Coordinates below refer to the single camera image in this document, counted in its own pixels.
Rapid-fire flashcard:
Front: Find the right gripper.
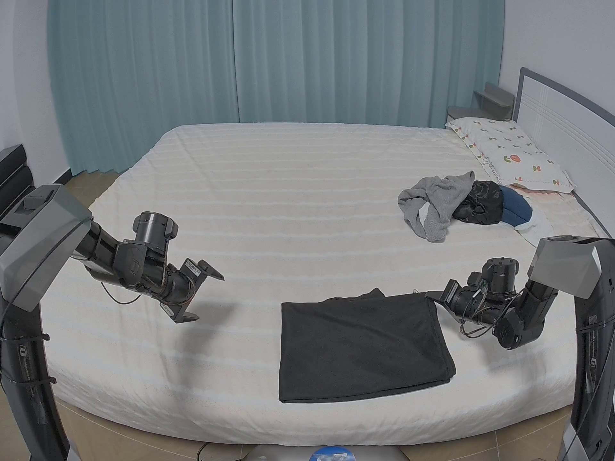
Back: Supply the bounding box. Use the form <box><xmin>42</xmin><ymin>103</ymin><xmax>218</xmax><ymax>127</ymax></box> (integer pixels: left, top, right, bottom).
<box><xmin>425</xmin><ymin>288</ymin><xmax>489</xmax><ymax>327</ymax></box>

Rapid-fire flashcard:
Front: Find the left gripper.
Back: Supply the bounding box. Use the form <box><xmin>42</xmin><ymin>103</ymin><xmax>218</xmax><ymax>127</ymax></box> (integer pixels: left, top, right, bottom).
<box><xmin>159</xmin><ymin>260</ymin><xmax>226</xmax><ymax>326</ymax></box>

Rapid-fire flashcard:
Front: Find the black T-shirt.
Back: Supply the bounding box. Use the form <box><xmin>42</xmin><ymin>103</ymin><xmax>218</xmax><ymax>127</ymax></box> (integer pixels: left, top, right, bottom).
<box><xmin>279</xmin><ymin>288</ymin><xmax>457</xmax><ymax>404</ymax></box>

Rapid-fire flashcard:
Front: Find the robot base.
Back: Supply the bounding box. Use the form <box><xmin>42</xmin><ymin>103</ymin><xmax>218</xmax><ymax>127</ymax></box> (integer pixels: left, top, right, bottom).
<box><xmin>245</xmin><ymin>445</ymin><xmax>402</xmax><ymax>461</ymax></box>

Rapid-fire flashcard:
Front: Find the bed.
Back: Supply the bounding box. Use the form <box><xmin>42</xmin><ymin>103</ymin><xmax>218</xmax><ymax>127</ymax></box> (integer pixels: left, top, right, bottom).
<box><xmin>38</xmin><ymin>67</ymin><xmax>615</xmax><ymax>448</ymax></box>

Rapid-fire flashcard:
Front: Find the grey garment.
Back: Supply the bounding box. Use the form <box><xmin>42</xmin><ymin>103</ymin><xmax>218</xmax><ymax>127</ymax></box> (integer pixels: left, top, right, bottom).
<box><xmin>398</xmin><ymin>171</ymin><xmax>476</xmax><ymax>244</ymax></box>

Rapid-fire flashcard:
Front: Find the black printed garment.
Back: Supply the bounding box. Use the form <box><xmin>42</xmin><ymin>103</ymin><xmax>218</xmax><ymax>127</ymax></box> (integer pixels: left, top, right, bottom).
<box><xmin>452</xmin><ymin>181</ymin><xmax>504</xmax><ymax>226</ymax></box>

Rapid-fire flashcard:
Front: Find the dark blue garment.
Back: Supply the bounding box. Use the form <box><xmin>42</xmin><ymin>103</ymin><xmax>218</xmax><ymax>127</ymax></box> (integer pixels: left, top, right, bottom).
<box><xmin>497</xmin><ymin>185</ymin><xmax>535</xmax><ymax>230</ymax></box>

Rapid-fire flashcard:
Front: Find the white knit garment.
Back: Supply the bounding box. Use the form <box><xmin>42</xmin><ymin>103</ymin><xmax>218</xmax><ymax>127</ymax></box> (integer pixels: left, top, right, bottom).
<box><xmin>514</xmin><ymin>208</ymin><xmax>558</xmax><ymax>249</ymax></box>

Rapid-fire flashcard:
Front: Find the white printed pillow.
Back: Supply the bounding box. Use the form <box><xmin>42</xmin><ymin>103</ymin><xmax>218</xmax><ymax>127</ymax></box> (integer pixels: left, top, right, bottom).
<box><xmin>444</xmin><ymin>117</ymin><xmax>578</xmax><ymax>195</ymax></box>

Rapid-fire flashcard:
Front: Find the grey bedside table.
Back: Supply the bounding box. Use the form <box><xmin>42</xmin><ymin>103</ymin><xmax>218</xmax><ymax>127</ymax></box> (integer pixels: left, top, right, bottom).
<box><xmin>447</xmin><ymin>82</ymin><xmax>516</xmax><ymax>123</ymax></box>

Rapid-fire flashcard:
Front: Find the black chest of drawers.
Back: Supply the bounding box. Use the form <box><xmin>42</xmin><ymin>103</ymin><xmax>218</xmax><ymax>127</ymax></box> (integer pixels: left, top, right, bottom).
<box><xmin>0</xmin><ymin>144</ymin><xmax>34</xmax><ymax>221</ymax></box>

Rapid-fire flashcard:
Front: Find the blue-green curtain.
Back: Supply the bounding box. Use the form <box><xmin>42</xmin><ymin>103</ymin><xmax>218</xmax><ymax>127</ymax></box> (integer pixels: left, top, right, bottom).
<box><xmin>47</xmin><ymin>0</ymin><xmax>241</xmax><ymax>174</ymax></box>
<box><xmin>232</xmin><ymin>0</ymin><xmax>506</xmax><ymax>128</ymax></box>

